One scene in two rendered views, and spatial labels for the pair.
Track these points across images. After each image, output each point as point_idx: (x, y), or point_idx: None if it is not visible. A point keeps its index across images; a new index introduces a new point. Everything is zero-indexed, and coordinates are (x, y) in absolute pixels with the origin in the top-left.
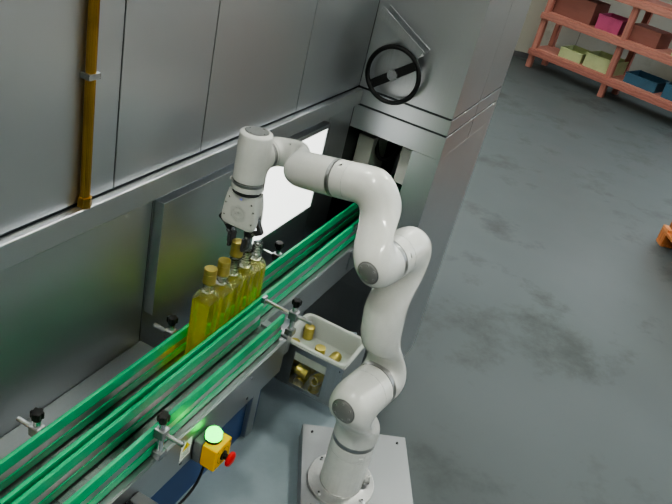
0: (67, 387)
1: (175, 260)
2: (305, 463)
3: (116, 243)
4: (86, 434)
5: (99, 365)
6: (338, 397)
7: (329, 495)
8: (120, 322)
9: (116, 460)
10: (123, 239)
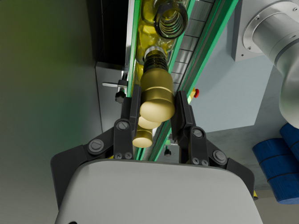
0: (100, 121)
1: (71, 110)
2: (242, 25)
3: (56, 216)
4: (138, 154)
5: (98, 103)
6: (292, 125)
7: (257, 46)
8: (88, 112)
9: (157, 157)
10: (52, 215)
